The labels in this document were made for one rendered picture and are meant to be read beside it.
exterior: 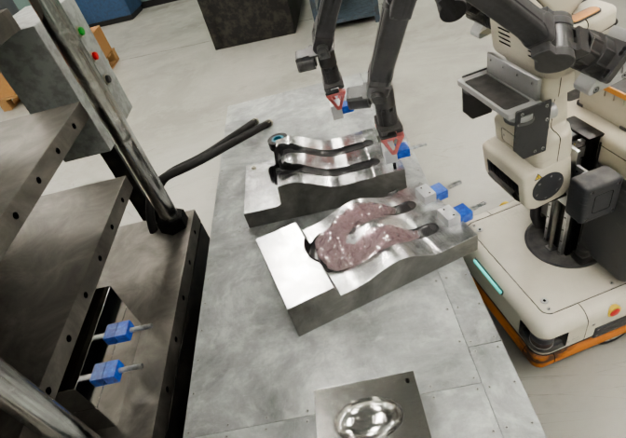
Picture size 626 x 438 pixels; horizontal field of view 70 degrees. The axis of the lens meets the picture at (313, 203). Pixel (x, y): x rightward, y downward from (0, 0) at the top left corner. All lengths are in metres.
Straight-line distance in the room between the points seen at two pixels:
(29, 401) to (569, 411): 1.62
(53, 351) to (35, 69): 0.79
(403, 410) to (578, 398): 1.11
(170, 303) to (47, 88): 0.70
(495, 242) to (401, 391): 1.13
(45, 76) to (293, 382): 1.06
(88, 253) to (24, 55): 0.58
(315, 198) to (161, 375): 0.63
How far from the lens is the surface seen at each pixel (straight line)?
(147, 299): 1.41
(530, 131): 1.33
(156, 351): 1.28
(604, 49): 1.16
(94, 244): 1.25
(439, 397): 1.00
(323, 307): 1.07
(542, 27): 1.05
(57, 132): 1.24
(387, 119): 1.29
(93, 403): 1.14
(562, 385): 1.96
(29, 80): 1.52
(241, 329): 1.18
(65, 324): 1.10
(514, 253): 1.93
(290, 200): 1.36
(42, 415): 0.97
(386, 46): 1.04
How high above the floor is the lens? 1.71
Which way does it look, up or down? 39 degrees down
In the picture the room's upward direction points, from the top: 17 degrees counter-clockwise
